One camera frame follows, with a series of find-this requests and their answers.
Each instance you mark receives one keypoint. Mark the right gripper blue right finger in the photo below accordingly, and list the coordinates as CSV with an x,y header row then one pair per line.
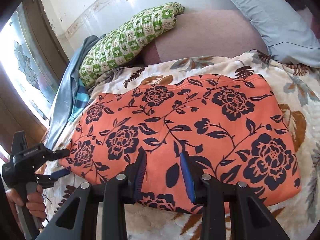
x,y
250,218

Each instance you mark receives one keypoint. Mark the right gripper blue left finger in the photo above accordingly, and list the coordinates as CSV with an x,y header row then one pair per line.
x,y
99,206

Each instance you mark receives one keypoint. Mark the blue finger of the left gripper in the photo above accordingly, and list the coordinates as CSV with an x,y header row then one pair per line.
x,y
60,173
58,154

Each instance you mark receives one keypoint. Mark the orange floral blouse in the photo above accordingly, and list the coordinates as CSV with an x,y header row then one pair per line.
x,y
232,128

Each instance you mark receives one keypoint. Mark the person left hand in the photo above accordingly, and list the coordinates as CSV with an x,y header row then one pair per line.
x,y
35,203

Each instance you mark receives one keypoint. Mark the light blue sweater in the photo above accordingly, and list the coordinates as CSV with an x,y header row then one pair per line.
x,y
63,102

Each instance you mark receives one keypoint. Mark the teal striped garment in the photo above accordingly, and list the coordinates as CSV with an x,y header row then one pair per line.
x,y
80,101

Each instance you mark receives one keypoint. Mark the stained glass window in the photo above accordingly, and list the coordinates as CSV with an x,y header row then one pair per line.
x,y
26,68

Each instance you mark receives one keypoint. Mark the green checkered pillow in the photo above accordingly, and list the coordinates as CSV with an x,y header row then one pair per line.
x,y
123,44

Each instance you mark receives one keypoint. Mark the cream leaf-pattern blanket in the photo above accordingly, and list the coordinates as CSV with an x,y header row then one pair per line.
x,y
296,88

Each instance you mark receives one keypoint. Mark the grey-blue pillow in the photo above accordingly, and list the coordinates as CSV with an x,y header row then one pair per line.
x,y
287,36

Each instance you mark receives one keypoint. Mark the pink quilted mattress cover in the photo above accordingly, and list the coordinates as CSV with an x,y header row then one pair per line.
x,y
205,33

